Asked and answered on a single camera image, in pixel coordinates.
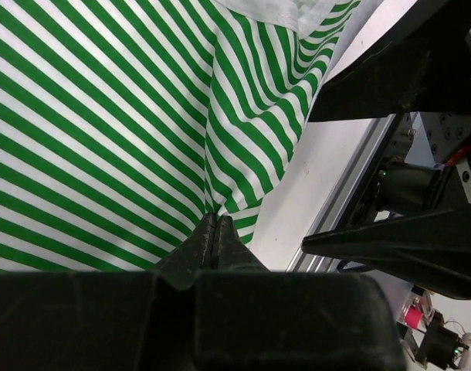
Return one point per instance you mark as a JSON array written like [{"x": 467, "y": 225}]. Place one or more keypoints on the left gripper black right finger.
[{"x": 248, "y": 318}]

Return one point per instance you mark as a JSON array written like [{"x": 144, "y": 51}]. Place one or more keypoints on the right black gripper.
[{"x": 421, "y": 70}]

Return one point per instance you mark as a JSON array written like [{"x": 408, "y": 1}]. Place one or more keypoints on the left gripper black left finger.
[{"x": 75, "y": 320}]

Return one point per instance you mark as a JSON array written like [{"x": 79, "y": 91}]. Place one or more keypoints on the green white striped tank top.
[{"x": 122, "y": 123}]

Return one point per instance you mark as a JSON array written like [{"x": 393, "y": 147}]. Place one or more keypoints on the aluminium frame rail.
[{"x": 378, "y": 132}]

